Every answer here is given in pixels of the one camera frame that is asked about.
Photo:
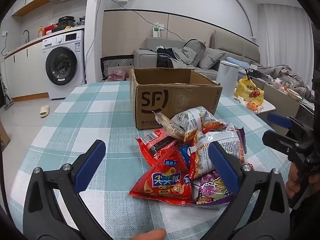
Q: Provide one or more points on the beige slipper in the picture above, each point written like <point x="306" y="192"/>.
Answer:
<point x="45" y="111"/>

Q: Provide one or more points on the light blue pillow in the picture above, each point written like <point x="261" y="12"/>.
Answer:
<point x="233" y="60"/>

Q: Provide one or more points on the clear biscuit packet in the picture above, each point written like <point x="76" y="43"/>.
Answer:
<point x="170" y="127"/>

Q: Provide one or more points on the cardboard box with green print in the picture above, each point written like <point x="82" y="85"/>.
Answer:
<point x="3" y="137"/>

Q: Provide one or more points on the pink bag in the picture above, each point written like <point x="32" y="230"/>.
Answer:
<point x="117" y="75"/>

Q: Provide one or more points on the white bin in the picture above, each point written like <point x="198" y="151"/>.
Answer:
<point x="227" y="77"/>

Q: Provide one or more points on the curved kitchen faucet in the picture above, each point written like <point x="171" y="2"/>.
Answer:
<point x="26" y="33"/>

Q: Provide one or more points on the grey garment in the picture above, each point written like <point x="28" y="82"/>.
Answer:
<point x="183" y="55"/>

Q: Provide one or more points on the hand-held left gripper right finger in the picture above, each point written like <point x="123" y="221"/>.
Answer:
<point x="222" y="166"/>

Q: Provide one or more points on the white curtain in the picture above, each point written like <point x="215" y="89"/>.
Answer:
<point x="285" y="35"/>

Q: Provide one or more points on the black garment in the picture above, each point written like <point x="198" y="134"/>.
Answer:
<point x="163" y="61"/>

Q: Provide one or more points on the yellow bottle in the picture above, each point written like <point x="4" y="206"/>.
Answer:
<point x="40" y="32"/>

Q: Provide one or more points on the purple cartoon snack packet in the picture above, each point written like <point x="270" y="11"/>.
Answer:
<point x="210" y="186"/>

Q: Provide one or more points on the red box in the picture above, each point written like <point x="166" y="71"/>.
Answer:
<point x="50" y="30"/>

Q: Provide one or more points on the black white patterned bag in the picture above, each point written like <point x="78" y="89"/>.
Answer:
<point x="116" y="63"/>

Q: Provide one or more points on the grey pillow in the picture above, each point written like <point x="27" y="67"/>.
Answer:
<point x="193" y="51"/>
<point x="212" y="57"/>

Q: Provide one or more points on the red cone chips packet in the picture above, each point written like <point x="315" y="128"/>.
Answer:
<point x="160" y="182"/>

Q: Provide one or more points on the white bowl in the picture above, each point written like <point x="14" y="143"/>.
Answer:
<point x="295" y="95"/>

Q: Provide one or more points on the grey blanket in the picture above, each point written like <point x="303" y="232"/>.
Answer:
<point x="282" y="75"/>

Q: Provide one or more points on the stick vacuum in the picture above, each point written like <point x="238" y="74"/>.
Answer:
<point x="6" y="97"/>

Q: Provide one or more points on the orange tangerine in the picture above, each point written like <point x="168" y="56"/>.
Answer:
<point x="252" y="107"/>

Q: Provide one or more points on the black pressure cooker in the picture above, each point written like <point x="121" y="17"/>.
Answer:
<point x="66" y="21"/>

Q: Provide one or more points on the blue cookie packet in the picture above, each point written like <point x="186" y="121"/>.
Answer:
<point x="185" y="155"/>

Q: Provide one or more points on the brown cardboard box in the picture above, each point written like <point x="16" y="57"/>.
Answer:
<point x="175" y="100"/>

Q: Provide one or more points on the person's left hand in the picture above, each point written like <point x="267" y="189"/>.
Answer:
<point x="150" y="235"/>

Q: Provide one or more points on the small purple snack packet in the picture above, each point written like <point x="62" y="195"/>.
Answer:
<point x="239" y="135"/>

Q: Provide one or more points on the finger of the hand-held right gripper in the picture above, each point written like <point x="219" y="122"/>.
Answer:
<point x="280" y="121"/>
<point x="280" y="141"/>

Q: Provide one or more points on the person's right forearm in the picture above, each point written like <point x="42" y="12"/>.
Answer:
<point x="307" y="217"/>

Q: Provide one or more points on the white washing machine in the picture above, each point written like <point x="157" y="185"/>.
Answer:
<point x="62" y="62"/>

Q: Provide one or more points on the dark plastic bag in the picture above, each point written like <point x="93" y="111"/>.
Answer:
<point x="80" y="22"/>

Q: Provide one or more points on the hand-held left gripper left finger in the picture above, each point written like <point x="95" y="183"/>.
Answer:
<point x="88" y="166"/>

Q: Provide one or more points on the white kitchen base cabinet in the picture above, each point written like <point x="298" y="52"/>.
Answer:
<point x="22" y="65"/>

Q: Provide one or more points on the yellow plastic bag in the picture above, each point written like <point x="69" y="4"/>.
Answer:
<point x="250" y="92"/>

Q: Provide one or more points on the person's right hand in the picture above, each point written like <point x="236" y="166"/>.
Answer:
<point x="291" y="182"/>

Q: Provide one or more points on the white green wall device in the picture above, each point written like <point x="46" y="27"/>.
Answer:
<point x="156" y="31"/>

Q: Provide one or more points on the red barcode snack packet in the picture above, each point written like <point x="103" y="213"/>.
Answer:
<point x="155" y="145"/>

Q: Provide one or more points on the grey sofa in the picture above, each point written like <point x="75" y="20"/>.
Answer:
<point x="225" y="45"/>

